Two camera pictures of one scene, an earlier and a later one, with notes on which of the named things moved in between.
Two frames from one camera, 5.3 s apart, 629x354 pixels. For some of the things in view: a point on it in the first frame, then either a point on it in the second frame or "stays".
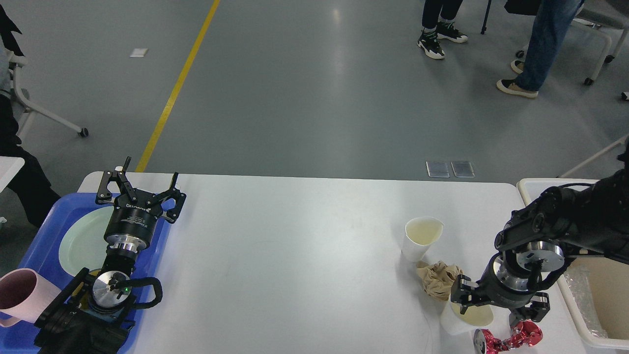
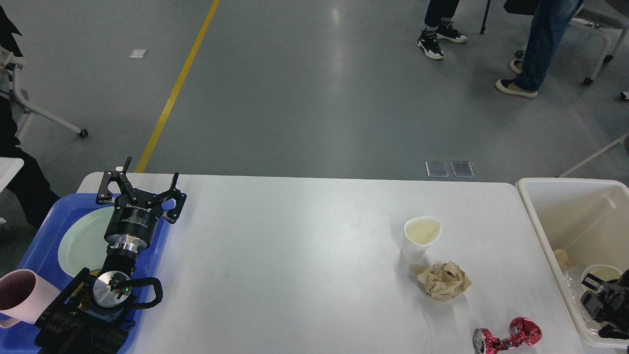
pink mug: x=24 y=295 stays
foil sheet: x=578 y=280 stays
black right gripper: x=504 y=284 to x=608 y=304
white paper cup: x=420 y=233 stays
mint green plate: x=82 y=246 stays
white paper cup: x=478 y=317 to x=603 y=272
